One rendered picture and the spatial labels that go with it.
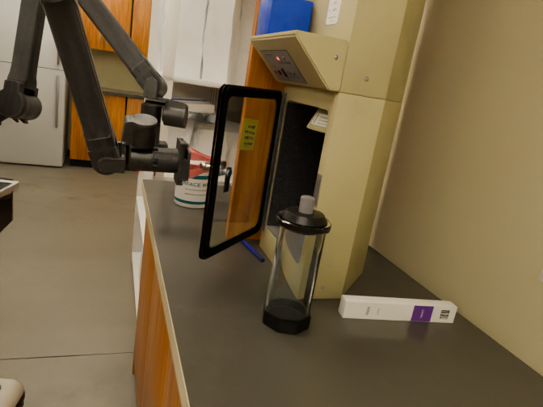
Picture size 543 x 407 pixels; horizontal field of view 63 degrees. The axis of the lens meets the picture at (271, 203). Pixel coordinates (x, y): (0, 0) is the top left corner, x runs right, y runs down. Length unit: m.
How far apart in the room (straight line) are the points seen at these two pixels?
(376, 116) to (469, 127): 0.35
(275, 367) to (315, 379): 0.07
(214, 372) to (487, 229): 0.73
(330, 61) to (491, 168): 0.50
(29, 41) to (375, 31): 0.91
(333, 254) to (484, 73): 0.60
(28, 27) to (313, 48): 0.82
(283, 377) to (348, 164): 0.46
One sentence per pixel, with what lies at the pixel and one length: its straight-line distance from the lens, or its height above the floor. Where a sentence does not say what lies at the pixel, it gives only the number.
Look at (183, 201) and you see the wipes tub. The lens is 1.58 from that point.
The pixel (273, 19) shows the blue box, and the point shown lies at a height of 1.54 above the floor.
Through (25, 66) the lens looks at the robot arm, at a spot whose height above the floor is 1.34.
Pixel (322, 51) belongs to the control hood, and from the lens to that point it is 0.91.
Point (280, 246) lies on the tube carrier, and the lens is 0.85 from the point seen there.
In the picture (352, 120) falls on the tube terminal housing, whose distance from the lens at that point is 0.96.
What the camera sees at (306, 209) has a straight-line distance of 0.84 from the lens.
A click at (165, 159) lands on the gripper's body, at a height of 1.20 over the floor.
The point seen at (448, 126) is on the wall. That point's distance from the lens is 1.32.
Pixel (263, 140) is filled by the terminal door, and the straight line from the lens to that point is 1.16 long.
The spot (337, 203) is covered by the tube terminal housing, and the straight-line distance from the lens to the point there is 0.99.
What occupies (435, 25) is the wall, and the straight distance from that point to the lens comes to 1.46.
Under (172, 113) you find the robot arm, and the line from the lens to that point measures 1.26.
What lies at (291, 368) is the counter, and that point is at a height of 0.94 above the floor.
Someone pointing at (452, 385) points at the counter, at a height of 0.94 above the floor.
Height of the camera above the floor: 1.41
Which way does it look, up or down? 15 degrees down
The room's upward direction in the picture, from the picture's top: 9 degrees clockwise
